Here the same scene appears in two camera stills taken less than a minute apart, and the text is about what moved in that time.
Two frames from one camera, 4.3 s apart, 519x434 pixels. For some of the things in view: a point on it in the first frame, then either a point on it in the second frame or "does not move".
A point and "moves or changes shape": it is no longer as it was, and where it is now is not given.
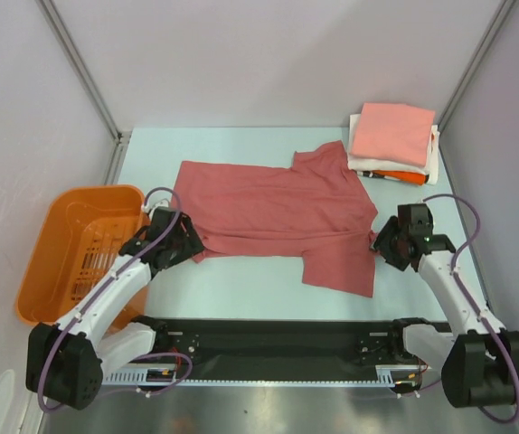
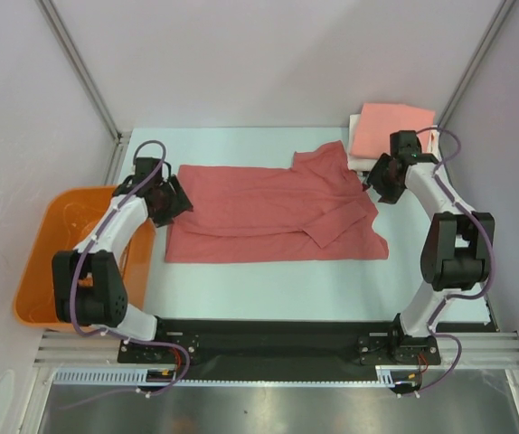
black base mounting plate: (280, 348) does not move
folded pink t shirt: (398, 132) does not move
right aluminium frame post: (477, 58) does not move
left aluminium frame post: (62, 35) does not move
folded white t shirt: (360, 164) does not move
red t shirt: (317, 210) moves or changes shape
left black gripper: (193, 245) -> (179, 202)
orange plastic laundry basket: (71, 237) does not move
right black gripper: (390, 228) -> (390, 195)
